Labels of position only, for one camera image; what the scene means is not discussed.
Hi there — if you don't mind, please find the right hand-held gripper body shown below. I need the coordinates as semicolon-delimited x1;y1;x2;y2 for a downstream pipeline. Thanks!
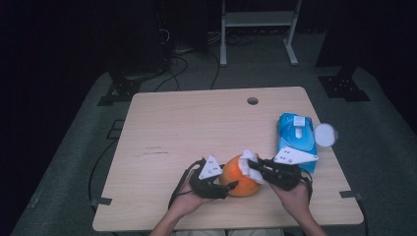
267;146;320;192

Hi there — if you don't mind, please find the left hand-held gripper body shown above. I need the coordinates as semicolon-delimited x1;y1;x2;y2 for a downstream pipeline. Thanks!
190;154;230;200

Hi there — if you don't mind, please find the orange plush toy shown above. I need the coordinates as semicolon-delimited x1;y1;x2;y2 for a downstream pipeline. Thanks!
218;154;264;198

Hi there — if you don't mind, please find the white wet wipe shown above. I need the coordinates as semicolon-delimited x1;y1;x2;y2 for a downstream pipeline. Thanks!
238;149;266;185

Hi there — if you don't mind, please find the blue wet wipes pack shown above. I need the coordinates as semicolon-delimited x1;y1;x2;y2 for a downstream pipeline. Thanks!
276;112;320;174

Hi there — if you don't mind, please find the person's right hand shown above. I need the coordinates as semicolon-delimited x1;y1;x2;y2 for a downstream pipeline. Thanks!
268;181;312;215

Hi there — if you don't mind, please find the person's left hand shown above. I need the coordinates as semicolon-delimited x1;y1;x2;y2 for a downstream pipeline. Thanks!
170;178;210;217

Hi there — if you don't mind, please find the white round pack lid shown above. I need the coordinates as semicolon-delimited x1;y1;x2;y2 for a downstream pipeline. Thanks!
314;122;339;148

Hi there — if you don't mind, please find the black table edge clamp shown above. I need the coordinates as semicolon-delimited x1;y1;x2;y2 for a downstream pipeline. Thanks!
338;190;364;202
90;196;113;208

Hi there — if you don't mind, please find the black stand base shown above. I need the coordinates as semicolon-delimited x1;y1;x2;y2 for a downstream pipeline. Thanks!
317;65;372;102
96;70;144;107

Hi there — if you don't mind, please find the white metal stand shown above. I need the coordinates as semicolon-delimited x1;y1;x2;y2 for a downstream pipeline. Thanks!
219;0;303;68

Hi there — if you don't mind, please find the dark equipment tower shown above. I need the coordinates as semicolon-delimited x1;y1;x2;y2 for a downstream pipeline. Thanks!
107;0;171;80

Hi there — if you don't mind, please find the right hand-held gripper black cable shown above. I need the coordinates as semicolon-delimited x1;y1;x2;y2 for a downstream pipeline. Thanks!
299;175;313;201

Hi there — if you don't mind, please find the hand-held gripper black cable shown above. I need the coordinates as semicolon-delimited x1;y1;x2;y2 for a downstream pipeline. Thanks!
167;157;206;209
299;175;313;201

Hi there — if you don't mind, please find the left hand-held gripper black cable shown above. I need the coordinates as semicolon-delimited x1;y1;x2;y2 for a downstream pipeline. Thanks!
167;157;206;209

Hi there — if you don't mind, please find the black floor cable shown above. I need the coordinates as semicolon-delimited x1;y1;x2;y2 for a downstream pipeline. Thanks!
357;200;370;236
88;139;119;210
208;51;221;90
153;55;190;92

